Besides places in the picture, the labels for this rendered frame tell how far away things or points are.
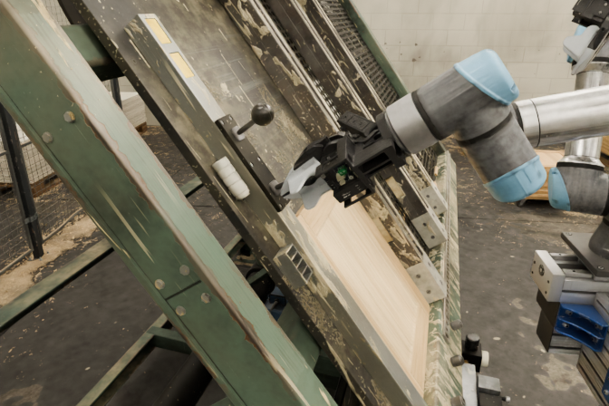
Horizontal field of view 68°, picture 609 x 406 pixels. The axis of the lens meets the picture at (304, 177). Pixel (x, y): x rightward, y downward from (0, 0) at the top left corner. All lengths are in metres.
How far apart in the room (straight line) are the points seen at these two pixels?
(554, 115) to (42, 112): 0.71
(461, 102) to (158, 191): 0.40
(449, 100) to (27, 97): 0.53
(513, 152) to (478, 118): 0.06
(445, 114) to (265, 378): 0.43
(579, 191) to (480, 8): 5.22
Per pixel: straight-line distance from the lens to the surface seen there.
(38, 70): 0.66
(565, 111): 0.76
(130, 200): 0.63
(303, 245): 0.84
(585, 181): 1.42
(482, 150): 0.61
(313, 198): 0.68
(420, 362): 1.16
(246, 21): 1.23
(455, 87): 0.58
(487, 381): 1.38
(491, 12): 6.53
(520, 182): 0.63
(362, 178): 0.61
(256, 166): 0.82
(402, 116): 0.59
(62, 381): 2.64
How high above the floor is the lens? 1.68
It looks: 21 degrees down
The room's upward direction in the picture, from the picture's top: straight up
